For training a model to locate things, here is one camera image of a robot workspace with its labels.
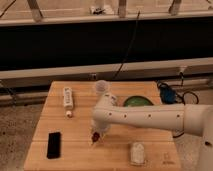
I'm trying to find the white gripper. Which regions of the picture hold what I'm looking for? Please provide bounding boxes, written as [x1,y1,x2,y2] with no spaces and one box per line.
[91,120,110,139]

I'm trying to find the red pepper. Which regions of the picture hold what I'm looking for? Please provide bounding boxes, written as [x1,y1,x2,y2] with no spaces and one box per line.
[92,132,100,143]

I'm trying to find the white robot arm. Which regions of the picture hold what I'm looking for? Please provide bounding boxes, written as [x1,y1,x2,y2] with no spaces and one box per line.
[91,93,213,171]

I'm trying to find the translucent ceramic cup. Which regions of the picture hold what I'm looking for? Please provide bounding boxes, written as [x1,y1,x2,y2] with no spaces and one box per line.
[93,80,110,96]

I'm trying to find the green bowl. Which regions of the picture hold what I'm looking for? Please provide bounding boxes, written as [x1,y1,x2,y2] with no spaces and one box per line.
[123,96,152,107]

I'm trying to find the black rectangular block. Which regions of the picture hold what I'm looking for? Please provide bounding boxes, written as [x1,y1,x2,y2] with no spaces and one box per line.
[47,132,61,159]

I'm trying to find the blue object behind table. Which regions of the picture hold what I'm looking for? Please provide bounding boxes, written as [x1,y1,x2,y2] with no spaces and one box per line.
[160,86,176,104]

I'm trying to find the black hanging cable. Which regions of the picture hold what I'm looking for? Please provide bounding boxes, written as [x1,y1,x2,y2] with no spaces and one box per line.
[110,10,141,82]

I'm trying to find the black cable by robot base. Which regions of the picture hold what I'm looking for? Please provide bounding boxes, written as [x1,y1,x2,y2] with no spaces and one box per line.
[156,71,200,139]

